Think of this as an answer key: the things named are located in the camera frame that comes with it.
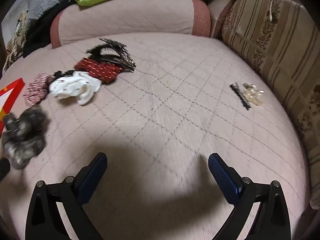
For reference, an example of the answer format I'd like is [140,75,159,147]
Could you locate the grey sheer scrunchie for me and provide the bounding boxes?
[2,105,47,170]

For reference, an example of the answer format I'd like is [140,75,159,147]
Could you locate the white cherry print scrunchie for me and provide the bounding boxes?
[49,71,101,105]

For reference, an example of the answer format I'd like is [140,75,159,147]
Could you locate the pink plaid scrunchie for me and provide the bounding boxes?
[23,73,54,107]

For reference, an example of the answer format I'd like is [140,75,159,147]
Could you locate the dark red dotted scrunchie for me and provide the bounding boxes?
[74,58,124,83]

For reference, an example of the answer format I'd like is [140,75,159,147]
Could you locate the black beaded hair claw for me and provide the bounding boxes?
[86,37,136,72]

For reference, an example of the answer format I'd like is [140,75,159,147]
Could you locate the black bobby pin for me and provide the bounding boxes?
[229,82,251,110]

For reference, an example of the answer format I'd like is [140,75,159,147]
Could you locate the red tray box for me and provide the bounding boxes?
[0,78,25,132]

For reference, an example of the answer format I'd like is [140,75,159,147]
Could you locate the leaf print cloth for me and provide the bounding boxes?
[2,11,28,74]

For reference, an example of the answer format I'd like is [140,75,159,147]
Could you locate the black clothing pile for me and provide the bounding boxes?
[22,0,76,58]

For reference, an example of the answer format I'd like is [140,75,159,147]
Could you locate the striped floral cushion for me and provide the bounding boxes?
[222,0,319,209]

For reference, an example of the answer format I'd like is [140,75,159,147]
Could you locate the pink bolster pillow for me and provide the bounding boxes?
[50,0,211,48]

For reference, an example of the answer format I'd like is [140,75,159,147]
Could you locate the grey quilted pillow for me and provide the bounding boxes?
[1,0,62,44]

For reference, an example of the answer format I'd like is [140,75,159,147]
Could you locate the white cable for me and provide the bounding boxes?
[269,0,284,22]

